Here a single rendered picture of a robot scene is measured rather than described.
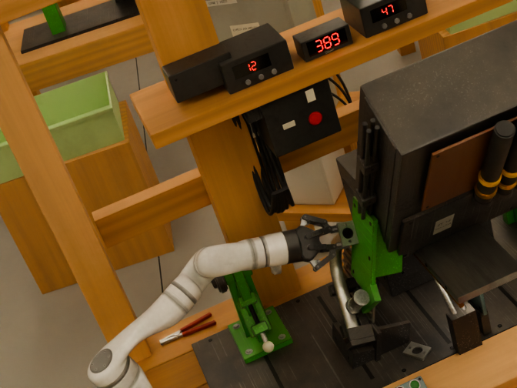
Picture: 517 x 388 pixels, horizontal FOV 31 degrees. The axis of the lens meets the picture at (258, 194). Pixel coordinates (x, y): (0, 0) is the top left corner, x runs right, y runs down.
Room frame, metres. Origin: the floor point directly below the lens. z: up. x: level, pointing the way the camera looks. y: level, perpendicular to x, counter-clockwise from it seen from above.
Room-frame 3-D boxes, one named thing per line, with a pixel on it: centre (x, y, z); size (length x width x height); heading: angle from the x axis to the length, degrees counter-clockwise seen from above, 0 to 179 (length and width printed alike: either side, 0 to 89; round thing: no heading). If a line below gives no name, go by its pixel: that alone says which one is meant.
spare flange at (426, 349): (1.61, -0.23, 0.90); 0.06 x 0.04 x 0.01; 42
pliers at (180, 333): (1.99, 0.30, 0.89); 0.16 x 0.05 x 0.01; 100
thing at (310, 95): (1.97, -0.14, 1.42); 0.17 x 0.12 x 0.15; 98
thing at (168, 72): (1.96, 0.04, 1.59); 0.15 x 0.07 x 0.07; 98
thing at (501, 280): (1.69, -0.38, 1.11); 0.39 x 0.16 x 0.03; 8
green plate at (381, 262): (1.71, -0.22, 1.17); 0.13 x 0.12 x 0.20; 98
